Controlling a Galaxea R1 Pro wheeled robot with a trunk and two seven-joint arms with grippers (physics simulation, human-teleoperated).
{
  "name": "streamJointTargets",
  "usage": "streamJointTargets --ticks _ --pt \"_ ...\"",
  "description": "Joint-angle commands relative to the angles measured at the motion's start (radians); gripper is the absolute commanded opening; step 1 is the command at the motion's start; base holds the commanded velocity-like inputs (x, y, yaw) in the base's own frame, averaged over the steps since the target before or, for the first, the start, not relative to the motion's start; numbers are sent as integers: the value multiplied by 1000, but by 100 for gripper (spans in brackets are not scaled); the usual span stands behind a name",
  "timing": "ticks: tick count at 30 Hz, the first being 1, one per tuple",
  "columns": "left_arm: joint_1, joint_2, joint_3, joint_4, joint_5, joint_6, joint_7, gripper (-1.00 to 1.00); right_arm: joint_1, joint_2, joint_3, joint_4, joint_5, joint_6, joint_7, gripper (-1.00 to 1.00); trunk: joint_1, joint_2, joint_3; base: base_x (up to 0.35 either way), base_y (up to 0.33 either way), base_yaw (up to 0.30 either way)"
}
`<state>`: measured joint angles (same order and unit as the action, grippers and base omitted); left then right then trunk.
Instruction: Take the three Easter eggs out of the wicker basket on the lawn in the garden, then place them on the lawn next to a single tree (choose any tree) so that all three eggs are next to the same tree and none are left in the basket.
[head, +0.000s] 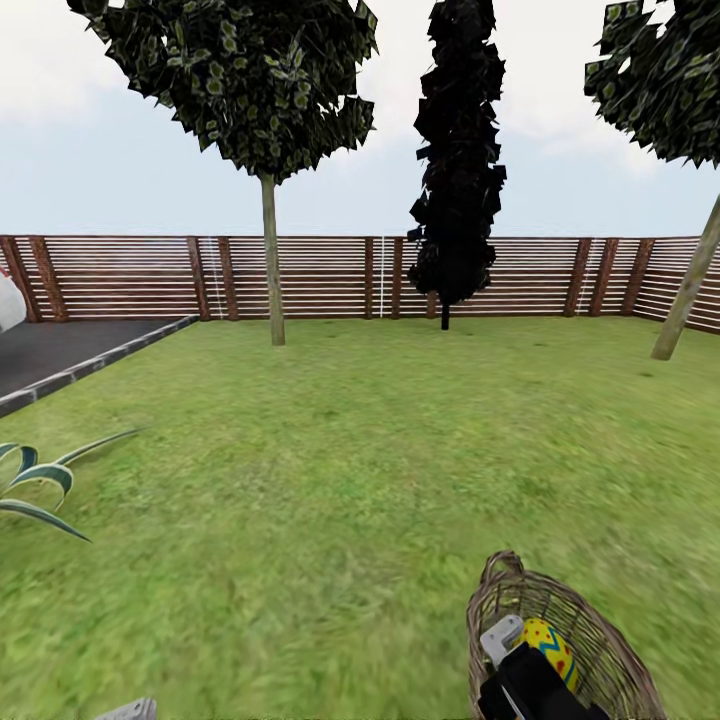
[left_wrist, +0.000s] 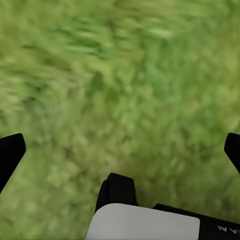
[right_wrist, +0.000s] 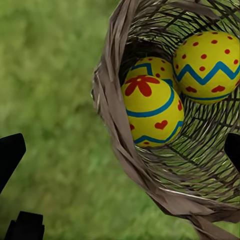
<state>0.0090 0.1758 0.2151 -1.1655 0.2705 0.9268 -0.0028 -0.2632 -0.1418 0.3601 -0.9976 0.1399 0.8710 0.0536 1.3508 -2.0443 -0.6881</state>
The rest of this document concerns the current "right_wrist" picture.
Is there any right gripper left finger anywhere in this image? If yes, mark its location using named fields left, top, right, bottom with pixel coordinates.
left=0, top=133, right=26, bottom=193

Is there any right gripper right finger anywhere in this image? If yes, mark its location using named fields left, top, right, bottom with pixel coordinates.
left=223, top=132, right=240, bottom=172

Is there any wicker basket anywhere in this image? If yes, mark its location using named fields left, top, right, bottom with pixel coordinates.
left=90, top=0, right=240, bottom=240

